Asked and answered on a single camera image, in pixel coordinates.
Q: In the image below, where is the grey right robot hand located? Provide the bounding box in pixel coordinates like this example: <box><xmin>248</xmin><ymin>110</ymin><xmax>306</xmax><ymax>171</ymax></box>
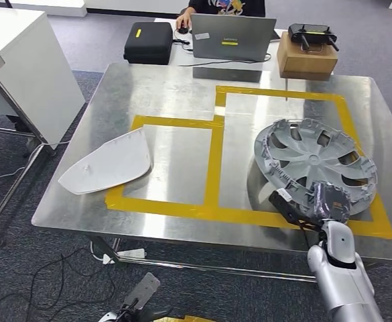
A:
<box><xmin>311</xmin><ymin>180</ymin><xmax>352</xmax><ymax>225</ymax></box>

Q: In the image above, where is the grey plastic wheel cover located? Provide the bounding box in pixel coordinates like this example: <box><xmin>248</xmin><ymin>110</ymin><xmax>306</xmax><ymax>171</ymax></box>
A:
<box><xmin>253</xmin><ymin>117</ymin><xmax>378</xmax><ymax>218</ymax></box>

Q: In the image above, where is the yellow tape on workbench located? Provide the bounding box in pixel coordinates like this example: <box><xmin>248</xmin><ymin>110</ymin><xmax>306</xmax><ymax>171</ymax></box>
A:
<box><xmin>105</xmin><ymin>85</ymin><xmax>392</xmax><ymax>242</ymax></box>

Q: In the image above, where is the steel workbench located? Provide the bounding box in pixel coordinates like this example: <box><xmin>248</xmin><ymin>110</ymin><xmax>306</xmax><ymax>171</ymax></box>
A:
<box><xmin>32</xmin><ymin>62</ymin><xmax>392</xmax><ymax>284</ymax></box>

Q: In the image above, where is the white triangular panel part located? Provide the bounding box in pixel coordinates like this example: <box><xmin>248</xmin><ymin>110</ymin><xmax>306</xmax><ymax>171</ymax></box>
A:
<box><xmin>58</xmin><ymin>127</ymin><xmax>151</xmax><ymax>195</ymax></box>

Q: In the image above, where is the cardboard box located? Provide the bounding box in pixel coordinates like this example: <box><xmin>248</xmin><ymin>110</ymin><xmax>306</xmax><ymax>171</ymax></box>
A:
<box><xmin>277</xmin><ymin>31</ymin><xmax>339</xmax><ymax>82</ymax></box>

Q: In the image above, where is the black router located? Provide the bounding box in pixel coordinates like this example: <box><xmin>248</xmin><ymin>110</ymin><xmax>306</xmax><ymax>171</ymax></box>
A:
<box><xmin>288</xmin><ymin>23</ymin><xmax>340</xmax><ymax>53</ymax></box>

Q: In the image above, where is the grey laptop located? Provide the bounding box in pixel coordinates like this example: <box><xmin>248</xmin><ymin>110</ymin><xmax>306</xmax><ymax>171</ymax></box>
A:
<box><xmin>191</xmin><ymin>13</ymin><xmax>277</xmax><ymax>63</ymax></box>

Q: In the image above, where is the white table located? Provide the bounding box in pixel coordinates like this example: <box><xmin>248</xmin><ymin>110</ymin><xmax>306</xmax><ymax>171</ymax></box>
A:
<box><xmin>154</xmin><ymin>17</ymin><xmax>285</xmax><ymax>74</ymax></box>

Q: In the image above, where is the person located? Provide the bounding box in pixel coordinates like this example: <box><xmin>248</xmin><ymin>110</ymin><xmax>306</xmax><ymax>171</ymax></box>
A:
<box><xmin>176</xmin><ymin>0</ymin><xmax>267</xmax><ymax>35</ymax></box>

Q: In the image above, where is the person's hand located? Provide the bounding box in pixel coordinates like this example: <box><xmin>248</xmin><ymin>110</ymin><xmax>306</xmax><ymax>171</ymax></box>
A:
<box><xmin>176</xmin><ymin>7</ymin><xmax>193</xmax><ymax>31</ymax></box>

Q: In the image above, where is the white power strip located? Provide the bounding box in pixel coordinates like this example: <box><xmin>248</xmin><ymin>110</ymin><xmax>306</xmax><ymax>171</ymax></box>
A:
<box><xmin>102</xmin><ymin>248</ymin><xmax>147</xmax><ymax>266</ymax></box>

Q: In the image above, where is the black carrying case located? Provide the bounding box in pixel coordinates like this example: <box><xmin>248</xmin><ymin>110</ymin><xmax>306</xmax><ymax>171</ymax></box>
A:
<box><xmin>123</xmin><ymin>21</ymin><xmax>174</xmax><ymax>66</ymax></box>

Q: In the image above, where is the white desk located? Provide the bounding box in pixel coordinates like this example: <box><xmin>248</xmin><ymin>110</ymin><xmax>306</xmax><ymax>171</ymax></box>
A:
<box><xmin>0</xmin><ymin>5</ymin><xmax>87</xmax><ymax>246</ymax></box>

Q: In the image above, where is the black floor cable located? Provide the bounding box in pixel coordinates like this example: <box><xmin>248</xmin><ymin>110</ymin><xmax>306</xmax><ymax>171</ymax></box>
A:
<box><xmin>0</xmin><ymin>246</ymin><xmax>117</xmax><ymax>322</ymax></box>

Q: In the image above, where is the white cable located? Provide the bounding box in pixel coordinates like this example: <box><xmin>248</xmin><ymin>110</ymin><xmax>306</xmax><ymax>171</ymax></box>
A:
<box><xmin>0</xmin><ymin>141</ymin><xmax>72</xmax><ymax>191</ymax></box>

